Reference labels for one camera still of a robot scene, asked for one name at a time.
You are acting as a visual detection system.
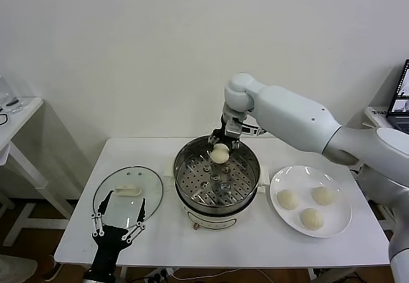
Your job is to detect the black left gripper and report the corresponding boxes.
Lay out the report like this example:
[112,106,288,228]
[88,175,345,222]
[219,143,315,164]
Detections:
[88,190,148,273]

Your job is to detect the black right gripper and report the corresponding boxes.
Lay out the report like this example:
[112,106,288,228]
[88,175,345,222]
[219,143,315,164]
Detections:
[206,112,243,151]

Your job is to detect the white steamed baozi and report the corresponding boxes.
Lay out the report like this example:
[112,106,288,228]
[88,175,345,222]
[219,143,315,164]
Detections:
[300,208,324,231]
[311,187,335,206]
[276,189,299,210]
[209,144,229,165]

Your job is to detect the stainless steel steamer basket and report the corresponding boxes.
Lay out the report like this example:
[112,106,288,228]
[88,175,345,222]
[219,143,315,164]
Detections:
[173,135,260,208]

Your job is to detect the white round plate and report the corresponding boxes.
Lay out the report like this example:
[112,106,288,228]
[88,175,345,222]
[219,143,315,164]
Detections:
[269,165,353,238]

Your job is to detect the white power strip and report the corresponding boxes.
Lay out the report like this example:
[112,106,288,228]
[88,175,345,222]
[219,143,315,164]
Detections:
[146,268,175,280]

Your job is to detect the white electric cooking pot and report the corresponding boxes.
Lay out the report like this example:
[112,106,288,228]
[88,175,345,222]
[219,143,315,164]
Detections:
[163,164,270,232]

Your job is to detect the white round object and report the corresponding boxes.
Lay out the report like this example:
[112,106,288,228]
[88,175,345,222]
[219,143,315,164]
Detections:
[0,253,38,283]

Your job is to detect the white side desk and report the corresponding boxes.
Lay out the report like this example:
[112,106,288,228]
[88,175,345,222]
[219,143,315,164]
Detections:
[364,105,409,233]
[0,96,76,247]

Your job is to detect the clear glass container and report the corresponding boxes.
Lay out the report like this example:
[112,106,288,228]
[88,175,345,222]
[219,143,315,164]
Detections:
[0,75,26,115]

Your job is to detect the dark open laptop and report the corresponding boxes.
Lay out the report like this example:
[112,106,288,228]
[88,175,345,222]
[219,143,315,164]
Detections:
[385,59,409,130]

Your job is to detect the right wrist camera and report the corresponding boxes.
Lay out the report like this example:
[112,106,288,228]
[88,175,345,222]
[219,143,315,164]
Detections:
[225,118,266,137]

